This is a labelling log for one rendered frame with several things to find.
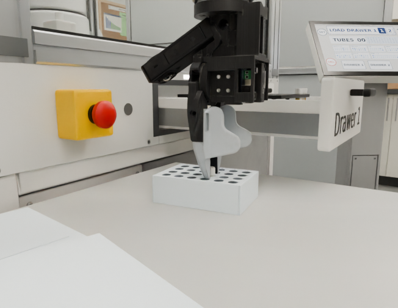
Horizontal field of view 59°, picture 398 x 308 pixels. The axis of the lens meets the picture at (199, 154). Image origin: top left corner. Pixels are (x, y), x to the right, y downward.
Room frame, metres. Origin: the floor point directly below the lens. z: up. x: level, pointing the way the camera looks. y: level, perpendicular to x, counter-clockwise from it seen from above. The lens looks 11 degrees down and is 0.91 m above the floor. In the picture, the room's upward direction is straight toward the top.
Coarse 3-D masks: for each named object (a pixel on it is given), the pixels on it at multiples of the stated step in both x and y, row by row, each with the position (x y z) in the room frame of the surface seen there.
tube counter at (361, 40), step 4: (356, 36) 1.56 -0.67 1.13; (360, 36) 1.57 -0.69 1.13; (364, 36) 1.57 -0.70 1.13; (360, 40) 1.55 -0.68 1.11; (364, 40) 1.55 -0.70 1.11; (368, 40) 1.55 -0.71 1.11; (372, 40) 1.55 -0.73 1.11; (376, 40) 1.55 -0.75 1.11; (380, 40) 1.56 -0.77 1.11; (384, 40) 1.56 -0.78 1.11; (388, 40) 1.56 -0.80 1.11; (392, 40) 1.56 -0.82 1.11; (396, 40) 1.56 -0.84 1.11
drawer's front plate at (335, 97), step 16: (336, 80) 0.54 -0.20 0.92; (352, 80) 0.65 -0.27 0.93; (320, 96) 0.53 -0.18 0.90; (336, 96) 0.54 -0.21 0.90; (352, 96) 0.66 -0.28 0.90; (320, 112) 0.53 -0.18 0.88; (336, 112) 0.55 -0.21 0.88; (352, 112) 0.67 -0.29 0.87; (320, 128) 0.53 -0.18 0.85; (336, 128) 0.56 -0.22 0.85; (352, 128) 0.68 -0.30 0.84; (320, 144) 0.53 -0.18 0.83; (336, 144) 0.56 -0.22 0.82
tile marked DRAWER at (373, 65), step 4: (368, 60) 1.48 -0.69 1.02; (372, 60) 1.48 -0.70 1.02; (376, 60) 1.48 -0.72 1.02; (380, 60) 1.48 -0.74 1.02; (384, 60) 1.48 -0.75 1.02; (388, 60) 1.48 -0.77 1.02; (372, 64) 1.46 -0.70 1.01; (376, 64) 1.46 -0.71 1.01; (380, 64) 1.47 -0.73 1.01; (384, 64) 1.47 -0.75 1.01; (388, 64) 1.47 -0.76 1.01; (372, 68) 1.45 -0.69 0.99; (376, 68) 1.45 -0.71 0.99; (380, 68) 1.45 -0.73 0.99; (384, 68) 1.45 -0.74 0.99; (388, 68) 1.45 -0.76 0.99; (392, 68) 1.45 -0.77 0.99
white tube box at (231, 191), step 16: (160, 176) 0.46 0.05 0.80; (176, 176) 0.46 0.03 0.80; (192, 176) 0.46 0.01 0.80; (224, 176) 0.46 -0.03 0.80; (240, 176) 0.47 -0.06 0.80; (256, 176) 0.48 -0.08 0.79; (160, 192) 0.45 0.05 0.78; (176, 192) 0.44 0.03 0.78; (192, 192) 0.44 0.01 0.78; (208, 192) 0.43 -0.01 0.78; (224, 192) 0.42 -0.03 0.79; (240, 192) 0.41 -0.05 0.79; (256, 192) 0.48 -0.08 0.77; (208, 208) 0.43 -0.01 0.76; (224, 208) 0.42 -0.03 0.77; (240, 208) 0.41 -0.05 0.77
